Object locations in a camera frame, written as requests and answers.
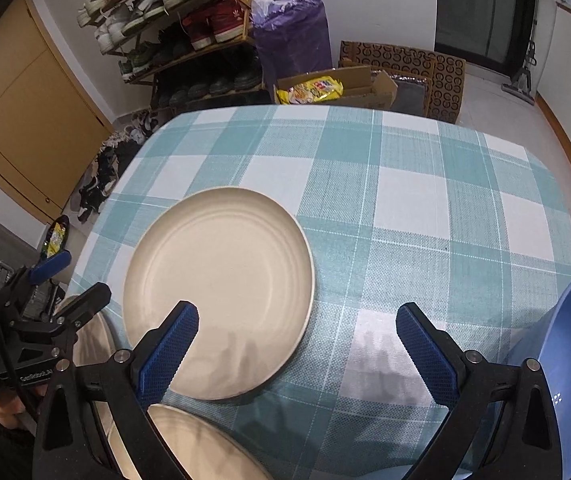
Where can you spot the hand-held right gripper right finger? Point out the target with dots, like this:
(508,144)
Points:
(425,355)

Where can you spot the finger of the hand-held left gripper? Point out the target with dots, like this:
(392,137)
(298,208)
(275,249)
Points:
(87,302)
(52,262)

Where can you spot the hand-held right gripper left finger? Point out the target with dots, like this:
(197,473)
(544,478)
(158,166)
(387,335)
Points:
(170,355)

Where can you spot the cream round plate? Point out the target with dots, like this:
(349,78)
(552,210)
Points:
(225,270)
(90,345)
(190,440)

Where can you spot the person's left hand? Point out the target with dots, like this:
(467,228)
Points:
(7,409)

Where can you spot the yellow printed packet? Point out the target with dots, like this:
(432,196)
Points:
(57,237)

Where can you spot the pile of dark shoes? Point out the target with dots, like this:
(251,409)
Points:
(110,160)

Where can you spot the wooden door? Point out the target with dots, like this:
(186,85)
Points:
(30,110)

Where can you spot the teal checkered tablecloth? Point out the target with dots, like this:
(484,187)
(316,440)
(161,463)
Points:
(365,200)

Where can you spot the wooden shoe rack with shoes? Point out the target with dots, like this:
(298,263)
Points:
(130,15)

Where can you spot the grey foil-edged panel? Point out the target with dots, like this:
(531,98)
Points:
(410,95)

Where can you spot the circle-patterned cardboard box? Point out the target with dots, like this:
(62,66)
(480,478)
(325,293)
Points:
(445,95)

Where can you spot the red sneaker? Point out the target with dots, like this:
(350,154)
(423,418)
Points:
(228,20)
(198,30)

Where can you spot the open brown cardboard box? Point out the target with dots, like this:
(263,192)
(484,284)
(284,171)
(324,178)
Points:
(360,82)

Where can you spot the yellow snack packet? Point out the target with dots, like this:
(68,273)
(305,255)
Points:
(310,91)

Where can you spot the grey flat mop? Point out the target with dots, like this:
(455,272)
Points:
(520,80)

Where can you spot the purple plastic bag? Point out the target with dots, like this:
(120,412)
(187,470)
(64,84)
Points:
(290,45)

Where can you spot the translucent plastic bag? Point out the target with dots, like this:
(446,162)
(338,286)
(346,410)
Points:
(263,12)

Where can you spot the black-framed glass door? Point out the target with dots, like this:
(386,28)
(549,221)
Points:
(485,10)

